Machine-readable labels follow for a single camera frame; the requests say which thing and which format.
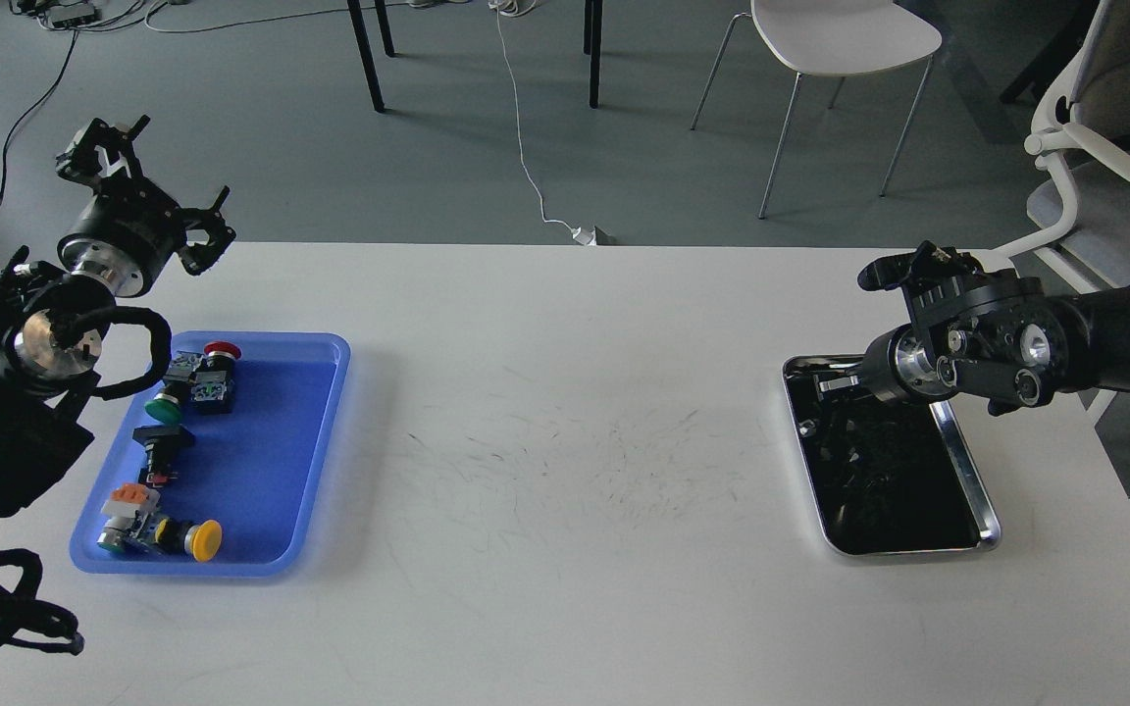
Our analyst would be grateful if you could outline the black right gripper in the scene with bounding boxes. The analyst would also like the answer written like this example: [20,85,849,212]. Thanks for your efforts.
[817,326,956,406]

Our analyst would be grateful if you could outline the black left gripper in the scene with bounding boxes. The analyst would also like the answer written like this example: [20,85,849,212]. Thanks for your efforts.
[55,115,236,298]

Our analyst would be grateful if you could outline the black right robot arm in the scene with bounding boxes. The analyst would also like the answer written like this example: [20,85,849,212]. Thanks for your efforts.
[815,241,1130,416]

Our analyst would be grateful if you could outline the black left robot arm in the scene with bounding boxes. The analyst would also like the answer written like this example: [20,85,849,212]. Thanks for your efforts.
[0,117,236,654]

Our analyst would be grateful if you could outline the shiny steel tray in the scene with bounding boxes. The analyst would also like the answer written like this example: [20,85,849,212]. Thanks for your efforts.
[782,356,1002,559]

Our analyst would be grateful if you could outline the black power strip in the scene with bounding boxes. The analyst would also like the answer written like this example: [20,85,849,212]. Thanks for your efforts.
[37,1,99,30]

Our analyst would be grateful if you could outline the black table legs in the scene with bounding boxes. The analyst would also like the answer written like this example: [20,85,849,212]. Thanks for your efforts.
[345,1,605,113]

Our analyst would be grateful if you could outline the blue plastic tray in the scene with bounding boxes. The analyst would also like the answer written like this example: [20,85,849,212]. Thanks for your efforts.
[69,330,351,579]

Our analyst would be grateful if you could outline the orange white contact block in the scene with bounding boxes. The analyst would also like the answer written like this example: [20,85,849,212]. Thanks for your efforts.
[99,482,160,520]

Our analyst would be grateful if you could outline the white power adapter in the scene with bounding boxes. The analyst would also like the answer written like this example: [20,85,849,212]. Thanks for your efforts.
[571,227,616,247]

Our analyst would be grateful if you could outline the white plastic chair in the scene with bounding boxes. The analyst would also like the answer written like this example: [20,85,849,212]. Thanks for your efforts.
[692,1,944,219]

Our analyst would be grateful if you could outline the grey white office chair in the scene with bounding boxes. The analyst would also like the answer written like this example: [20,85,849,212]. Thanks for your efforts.
[1000,1,1130,293]

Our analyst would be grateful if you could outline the black cable on floor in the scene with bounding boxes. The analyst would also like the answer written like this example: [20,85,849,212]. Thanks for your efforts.
[0,29,81,276]

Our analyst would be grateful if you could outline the red push button switch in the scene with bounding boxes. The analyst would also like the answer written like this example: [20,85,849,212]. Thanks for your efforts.
[163,340,242,384]

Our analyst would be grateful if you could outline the green push button switch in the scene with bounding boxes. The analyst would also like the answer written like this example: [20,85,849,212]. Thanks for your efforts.
[144,378,236,425]

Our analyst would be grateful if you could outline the black selector switch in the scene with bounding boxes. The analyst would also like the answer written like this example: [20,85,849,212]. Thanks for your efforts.
[131,425,195,488]

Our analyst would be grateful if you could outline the yellow push button switch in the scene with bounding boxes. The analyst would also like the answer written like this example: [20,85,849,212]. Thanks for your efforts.
[97,515,224,564]

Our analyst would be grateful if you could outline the white cable on floor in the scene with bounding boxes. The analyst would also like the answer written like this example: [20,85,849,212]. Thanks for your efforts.
[492,0,586,241]

